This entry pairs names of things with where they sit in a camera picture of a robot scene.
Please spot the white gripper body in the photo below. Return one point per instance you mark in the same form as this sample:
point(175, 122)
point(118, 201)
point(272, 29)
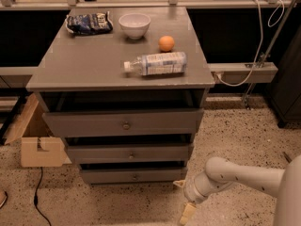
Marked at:
point(190, 193)

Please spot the grey bottom drawer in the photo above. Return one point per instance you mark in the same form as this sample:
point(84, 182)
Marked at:
point(120, 176)

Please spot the grey drawer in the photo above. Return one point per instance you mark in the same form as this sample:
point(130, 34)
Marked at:
point(127, 153)
point(120, 176)
point(123, 122)

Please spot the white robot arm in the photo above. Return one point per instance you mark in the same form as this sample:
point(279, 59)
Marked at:
point(220, 174)

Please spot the grey top drawer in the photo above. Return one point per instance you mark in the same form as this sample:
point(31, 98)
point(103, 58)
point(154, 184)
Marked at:
point(123, 122)

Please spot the grey middle drawer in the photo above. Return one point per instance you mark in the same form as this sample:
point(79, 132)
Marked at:
point(127, 153)

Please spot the grey drawer cabinet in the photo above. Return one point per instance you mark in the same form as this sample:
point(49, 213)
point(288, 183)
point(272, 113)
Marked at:
point(84, 74)

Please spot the clear plastic water bottle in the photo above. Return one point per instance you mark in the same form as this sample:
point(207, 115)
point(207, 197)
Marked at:
point(155, 64)

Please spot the dark grey side cabinet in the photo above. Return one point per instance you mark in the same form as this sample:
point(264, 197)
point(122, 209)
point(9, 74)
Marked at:
point(285, 90)

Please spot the orange fruit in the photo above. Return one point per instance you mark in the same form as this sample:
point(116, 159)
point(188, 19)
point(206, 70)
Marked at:
point(166, 43)

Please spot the cardboard box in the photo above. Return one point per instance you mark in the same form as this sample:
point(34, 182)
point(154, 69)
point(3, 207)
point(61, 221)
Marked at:
point(39, 148)

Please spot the thin metal pole stand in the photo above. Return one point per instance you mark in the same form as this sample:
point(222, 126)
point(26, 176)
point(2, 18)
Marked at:
point(287, 6)

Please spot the white ceramic bowl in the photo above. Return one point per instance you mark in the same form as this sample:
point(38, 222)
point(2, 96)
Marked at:
point(134, 25)

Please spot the blue snack bag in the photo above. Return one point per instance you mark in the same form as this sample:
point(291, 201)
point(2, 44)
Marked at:
point(89, 24)

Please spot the grey metal rail beam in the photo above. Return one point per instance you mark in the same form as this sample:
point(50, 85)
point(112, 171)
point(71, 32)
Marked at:
point(242, 73)

